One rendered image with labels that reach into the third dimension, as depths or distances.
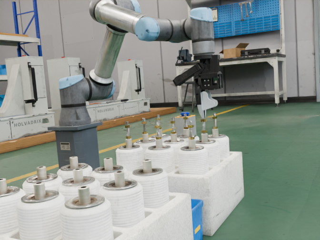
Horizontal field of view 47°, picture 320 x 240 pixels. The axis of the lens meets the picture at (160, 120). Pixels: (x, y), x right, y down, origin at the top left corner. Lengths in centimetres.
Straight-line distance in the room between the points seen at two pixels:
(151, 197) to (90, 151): 92
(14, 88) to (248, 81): 402
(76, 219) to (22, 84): 303
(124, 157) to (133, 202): 48
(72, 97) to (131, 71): 335
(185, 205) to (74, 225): 33
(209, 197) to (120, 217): 40
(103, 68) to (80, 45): 641
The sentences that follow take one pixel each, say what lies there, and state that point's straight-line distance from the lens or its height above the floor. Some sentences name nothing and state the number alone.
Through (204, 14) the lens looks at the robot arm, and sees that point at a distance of 125.
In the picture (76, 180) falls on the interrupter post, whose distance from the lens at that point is 88.
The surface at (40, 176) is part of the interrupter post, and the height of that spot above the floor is 26.
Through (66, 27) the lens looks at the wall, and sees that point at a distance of 843.
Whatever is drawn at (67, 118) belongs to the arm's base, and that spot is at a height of 33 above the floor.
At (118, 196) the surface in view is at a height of 24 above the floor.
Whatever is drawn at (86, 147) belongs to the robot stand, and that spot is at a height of 20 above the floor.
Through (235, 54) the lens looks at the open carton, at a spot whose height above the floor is 82.
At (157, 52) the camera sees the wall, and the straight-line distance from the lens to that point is 707.
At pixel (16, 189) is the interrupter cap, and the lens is 90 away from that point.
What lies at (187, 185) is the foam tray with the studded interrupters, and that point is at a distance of 114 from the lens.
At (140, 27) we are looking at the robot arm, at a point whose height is 65.
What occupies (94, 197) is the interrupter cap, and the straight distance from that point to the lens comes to 75.
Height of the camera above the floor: 47
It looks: 6 degrees down
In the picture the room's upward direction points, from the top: 4 degrees counter-clockwise
